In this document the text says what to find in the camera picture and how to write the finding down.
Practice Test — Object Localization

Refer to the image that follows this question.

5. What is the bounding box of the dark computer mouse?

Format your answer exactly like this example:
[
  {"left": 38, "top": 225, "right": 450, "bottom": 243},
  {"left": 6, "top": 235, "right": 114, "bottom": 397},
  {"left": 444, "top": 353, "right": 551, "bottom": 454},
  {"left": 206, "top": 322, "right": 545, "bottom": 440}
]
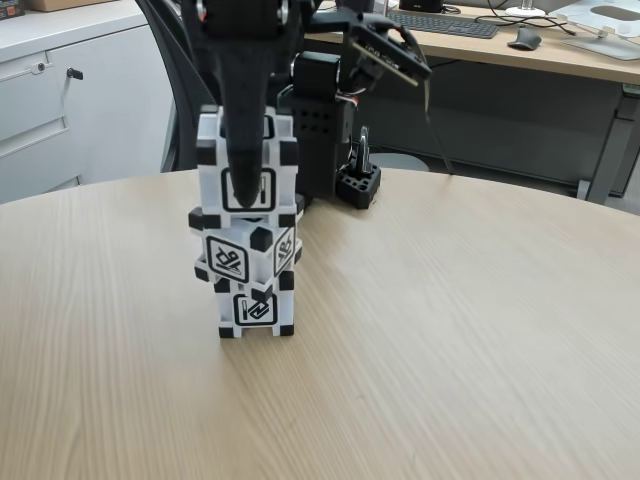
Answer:
[{"left": 507, "top": 25, "right": 544, "bottom": 51}]

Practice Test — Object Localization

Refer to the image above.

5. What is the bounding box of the black mesh office chair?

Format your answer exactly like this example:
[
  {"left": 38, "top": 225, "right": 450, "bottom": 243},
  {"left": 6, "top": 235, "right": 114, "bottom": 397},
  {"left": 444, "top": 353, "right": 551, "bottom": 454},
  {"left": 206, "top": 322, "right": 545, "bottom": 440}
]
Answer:
[{"left": 134, "top": 0, "right": 431, "bottom": 175}]

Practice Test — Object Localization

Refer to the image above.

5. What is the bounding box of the silver laptop stand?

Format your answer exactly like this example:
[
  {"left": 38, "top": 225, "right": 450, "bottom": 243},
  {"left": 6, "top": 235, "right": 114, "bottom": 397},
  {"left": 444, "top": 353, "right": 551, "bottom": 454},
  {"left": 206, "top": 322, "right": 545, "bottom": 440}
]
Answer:
[{"left": 562, "top": 0, "right": 640, "bottom": 61}]

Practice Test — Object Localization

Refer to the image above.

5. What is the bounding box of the white cube crossed letters symbol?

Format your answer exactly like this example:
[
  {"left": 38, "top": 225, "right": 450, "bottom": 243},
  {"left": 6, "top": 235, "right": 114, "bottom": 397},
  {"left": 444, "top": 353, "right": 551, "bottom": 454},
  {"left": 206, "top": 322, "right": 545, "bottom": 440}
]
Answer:
[{"left": 192, "top": 222, "right": 305, "bottom": 296}]

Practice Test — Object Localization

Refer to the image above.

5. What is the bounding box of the white round stand base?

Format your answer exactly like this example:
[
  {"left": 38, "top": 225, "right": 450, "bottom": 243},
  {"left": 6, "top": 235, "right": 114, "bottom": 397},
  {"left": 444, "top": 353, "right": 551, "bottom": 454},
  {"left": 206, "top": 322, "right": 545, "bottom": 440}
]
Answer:
[{"left": 504, "top": 3, "right": 549, "bottom": 17}]

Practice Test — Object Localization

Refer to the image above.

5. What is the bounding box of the black computer keyboard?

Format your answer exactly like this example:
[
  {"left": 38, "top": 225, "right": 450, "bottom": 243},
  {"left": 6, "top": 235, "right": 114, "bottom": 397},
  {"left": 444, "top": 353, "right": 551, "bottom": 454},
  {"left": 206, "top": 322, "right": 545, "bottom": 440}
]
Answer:
[{"left": 387, "top": 9, "right": 501, "bottom": 40}]

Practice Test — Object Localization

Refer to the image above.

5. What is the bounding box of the white cube zigzag diamond symbol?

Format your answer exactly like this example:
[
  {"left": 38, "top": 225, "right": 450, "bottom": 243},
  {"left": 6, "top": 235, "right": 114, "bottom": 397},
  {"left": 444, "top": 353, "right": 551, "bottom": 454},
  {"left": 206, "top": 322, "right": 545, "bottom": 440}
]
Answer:
[{"left": 214, "top": 277, "right": 297, "bottom": 341}]

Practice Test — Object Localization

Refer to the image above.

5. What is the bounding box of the white drawer cabinet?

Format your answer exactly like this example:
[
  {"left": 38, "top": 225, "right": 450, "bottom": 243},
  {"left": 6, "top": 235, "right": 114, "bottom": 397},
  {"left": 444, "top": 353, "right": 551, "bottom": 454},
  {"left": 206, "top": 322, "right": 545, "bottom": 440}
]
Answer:
[{"left": 0, "top": 8, "right": 176, "bottom": 206}]

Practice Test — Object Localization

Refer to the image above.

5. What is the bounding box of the brown cardboard box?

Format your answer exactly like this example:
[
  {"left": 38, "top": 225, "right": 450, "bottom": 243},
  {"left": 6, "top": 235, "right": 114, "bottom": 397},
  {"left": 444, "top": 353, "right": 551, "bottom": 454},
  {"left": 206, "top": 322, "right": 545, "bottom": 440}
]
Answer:
[{"left": 29, "top": 0, "right": 94, "bottom": 12}]

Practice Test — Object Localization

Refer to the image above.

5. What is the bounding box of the black camera cable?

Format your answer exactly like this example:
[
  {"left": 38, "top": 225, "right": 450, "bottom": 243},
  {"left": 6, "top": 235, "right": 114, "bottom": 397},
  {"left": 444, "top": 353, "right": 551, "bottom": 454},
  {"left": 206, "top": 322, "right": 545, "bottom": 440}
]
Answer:
[{"left": 397, "top": 27, "right": 455, "bottom": 175}]

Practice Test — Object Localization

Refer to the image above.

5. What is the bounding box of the black desktop device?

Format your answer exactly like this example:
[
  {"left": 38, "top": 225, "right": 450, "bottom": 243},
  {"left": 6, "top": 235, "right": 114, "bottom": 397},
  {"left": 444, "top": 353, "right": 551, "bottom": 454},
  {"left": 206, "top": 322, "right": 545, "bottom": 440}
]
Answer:
[{"left": 398, "top": 0, "right": 445, "bottom": 15}]

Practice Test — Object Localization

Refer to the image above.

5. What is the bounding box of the white cube nested diamonds symbol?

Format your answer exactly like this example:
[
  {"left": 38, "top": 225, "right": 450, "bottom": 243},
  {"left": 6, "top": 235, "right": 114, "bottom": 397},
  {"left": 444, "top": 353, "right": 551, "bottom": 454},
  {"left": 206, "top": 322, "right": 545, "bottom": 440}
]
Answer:
[{"left": 187, "top": 104, "right": 307, "bottom": 234}]

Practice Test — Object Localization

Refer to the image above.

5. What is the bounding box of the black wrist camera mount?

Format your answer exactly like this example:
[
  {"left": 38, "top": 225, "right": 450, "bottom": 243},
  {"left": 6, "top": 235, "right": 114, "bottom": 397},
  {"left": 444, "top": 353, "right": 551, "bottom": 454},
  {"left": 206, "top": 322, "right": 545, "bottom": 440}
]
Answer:
[{"left": 344, "top": 12, "right": 434, "bottom": 89}]

